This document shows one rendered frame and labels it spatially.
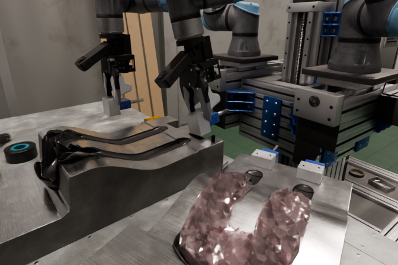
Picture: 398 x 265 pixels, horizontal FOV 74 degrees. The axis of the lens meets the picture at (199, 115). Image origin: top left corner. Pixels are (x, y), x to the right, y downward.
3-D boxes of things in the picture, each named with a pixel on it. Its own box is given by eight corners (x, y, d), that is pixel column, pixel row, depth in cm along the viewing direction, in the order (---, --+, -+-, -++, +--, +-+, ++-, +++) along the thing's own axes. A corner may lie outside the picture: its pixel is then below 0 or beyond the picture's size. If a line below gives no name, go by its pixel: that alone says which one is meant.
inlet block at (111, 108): (140, 105, 94) (138, 90, 92) (147, 109, 90) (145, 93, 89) (103, 113, 86) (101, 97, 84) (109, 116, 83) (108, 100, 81)
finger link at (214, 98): (228, 113, 70) (217, 80, 68) (212, 121, 66) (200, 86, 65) (221, 115, 72) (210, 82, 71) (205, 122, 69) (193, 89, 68)
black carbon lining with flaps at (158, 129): (162, 131, 80) (161, 100, 77) (196, 149, 69) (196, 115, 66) (31, 169, 59) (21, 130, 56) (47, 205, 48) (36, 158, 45)
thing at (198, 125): (222, 117, 80) (220, 100, 79) (235, 119, 76) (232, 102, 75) (189, 133, 73) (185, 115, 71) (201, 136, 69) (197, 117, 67)
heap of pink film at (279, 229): (233, 175, 59) (234, 144, 56) (318, 203, 50) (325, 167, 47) (154, 257, 38) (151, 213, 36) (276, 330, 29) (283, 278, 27)
